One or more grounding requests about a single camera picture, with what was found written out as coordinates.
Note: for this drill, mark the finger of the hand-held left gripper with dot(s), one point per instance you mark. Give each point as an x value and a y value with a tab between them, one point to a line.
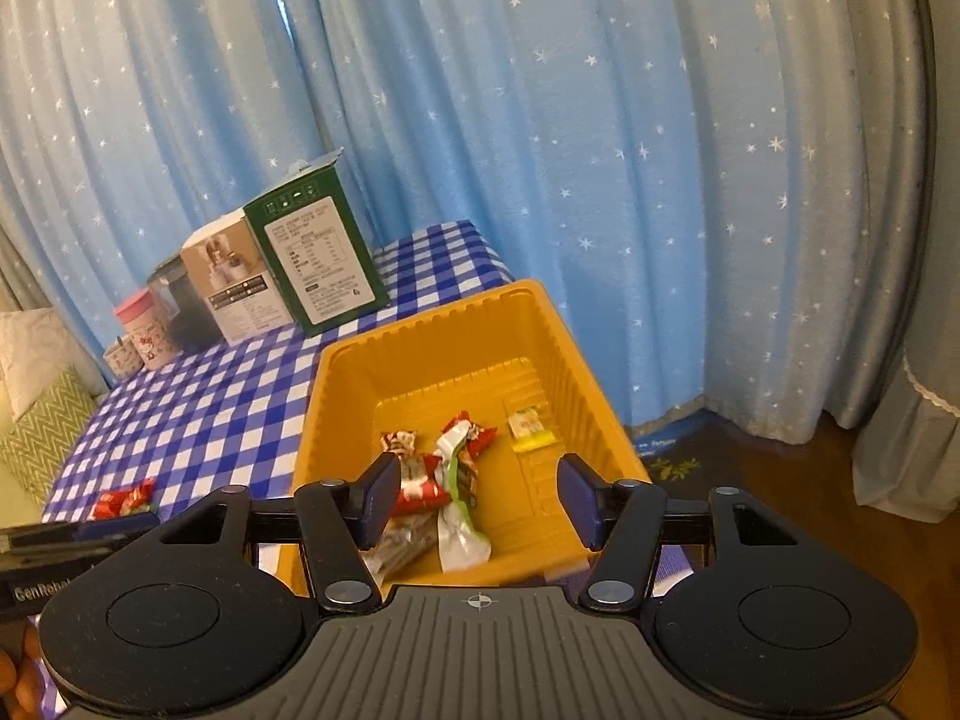
112	529
37	542

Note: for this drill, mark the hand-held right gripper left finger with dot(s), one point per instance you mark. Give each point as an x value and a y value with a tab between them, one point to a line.
379	499

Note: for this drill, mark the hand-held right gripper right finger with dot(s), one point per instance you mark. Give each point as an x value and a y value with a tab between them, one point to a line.
581	499

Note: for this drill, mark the red candy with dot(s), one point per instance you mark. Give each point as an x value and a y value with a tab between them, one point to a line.
124	499
480	439

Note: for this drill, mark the red and gold snack packet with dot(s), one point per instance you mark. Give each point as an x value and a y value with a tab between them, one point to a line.
416	487

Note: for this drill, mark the grey snack packet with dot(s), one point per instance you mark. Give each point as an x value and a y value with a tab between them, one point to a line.
405	540

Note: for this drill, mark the yellow candy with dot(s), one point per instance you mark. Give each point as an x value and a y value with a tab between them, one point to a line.
529	427

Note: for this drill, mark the long white snack packet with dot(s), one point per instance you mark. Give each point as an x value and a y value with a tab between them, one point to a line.
459	536

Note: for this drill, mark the yellow plastic tray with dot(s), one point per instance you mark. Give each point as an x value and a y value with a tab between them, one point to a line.
352	390

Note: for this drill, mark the person's left hand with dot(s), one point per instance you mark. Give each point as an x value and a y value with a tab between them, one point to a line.
13	679

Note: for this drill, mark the dark floor mat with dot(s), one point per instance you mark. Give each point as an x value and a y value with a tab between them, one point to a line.
675	465

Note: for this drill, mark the green zigzag pillow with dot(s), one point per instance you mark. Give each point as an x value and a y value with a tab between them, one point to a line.
45	435

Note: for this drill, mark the blue checked tablecloth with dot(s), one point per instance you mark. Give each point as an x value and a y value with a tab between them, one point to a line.
210	420

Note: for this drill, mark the small white mug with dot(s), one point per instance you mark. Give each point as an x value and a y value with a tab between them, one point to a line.
124	361

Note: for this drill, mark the pink cartoon cup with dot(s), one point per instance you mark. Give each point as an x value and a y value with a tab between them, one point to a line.
150	337

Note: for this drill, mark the white pillow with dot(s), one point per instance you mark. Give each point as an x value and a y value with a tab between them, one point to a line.
37	345

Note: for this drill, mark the green carton box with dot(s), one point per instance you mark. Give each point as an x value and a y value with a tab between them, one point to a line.
315	262

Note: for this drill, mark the white carton box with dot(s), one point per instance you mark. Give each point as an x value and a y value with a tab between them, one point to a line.
232	300

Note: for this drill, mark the blue star curtain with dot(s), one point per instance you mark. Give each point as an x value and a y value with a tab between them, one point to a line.
600	165
150	90

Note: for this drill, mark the grey lace-trimmed curtain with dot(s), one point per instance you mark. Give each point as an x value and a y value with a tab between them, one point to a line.
915	450

